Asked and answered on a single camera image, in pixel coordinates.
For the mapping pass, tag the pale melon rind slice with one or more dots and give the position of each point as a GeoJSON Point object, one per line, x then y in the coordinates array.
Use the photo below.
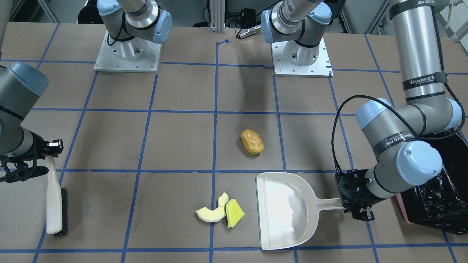
{"type": "Point", "coordinates": [215, 215]}

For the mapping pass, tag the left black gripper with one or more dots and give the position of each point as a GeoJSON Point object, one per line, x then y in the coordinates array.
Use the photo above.
{"type": "Point", "coordinates": [360, 195]}

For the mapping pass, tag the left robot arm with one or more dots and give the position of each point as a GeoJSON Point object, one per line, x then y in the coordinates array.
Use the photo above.
{"type": "Point", "coordinates": [398, 135]}

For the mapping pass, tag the yellow potato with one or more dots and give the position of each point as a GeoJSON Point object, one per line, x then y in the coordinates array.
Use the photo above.
{"type": "Point", "coordinates": [252, 141]}

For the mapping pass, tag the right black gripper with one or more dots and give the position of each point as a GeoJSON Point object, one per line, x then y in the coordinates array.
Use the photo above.
{"type": "Point", "coordinates": [35, 144]}

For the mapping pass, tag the white hand brush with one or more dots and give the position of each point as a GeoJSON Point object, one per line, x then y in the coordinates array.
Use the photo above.
{"type": "Point", "coordinates": [56, 202]}

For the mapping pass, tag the bin with black bag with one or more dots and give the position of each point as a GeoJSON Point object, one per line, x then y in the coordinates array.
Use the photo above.
{"type": "Point", "coordinates": [441, 202]}

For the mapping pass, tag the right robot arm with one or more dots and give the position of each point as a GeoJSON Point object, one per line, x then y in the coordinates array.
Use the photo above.
{"type": "Point", "coordinates": [126, 21]}

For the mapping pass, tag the white plastic dustpan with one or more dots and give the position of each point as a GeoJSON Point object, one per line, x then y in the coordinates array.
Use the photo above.
{"type": "Point", "coordinates": [288, 210]}

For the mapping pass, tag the yellow sponge piece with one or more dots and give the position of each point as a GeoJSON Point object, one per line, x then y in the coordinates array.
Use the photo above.
{"type": "Point", "coordinates": [234, 213]}

